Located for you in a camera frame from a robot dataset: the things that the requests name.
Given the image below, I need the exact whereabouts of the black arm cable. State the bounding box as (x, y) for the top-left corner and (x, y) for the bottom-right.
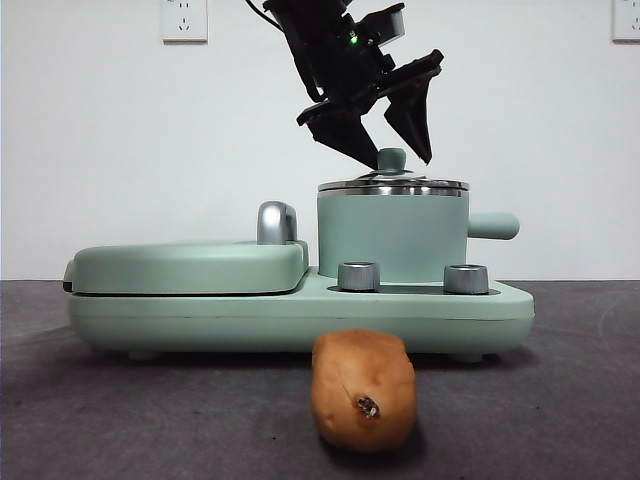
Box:
(243, 0), (282, 25)

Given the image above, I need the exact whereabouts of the chrome griddle handle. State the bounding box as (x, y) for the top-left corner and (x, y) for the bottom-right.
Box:
(256, 200), (301, 246)

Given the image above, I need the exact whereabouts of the silver control knob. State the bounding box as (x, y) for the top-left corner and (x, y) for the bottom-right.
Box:
(443, 263), (490, 295)
(337, 260), (382, 292)

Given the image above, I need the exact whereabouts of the mint green griddle cover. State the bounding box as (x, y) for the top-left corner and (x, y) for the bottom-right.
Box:
(62, 238), (311, 298)

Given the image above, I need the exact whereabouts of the mint green breakfast machine base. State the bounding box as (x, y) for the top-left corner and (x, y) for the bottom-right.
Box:
(67, 266), (536, 364)

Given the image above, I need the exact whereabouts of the mint green pot with handle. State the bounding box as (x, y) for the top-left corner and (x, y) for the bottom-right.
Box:
(317, 187), (522, 287)

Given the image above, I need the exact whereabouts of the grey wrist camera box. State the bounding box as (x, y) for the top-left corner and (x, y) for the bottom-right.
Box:
(357, 2), (406, 42)

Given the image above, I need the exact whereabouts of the brown potato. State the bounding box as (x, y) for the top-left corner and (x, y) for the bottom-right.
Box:
(310, 328), (419, 455)

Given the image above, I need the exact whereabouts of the glass lid with green knob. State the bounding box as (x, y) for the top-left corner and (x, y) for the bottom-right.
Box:
(318, 147), (471, 193)

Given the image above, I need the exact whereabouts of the white wall socket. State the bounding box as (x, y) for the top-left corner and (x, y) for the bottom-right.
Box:
(612, 0), (640, 43)
(160, 0), (209, 44)

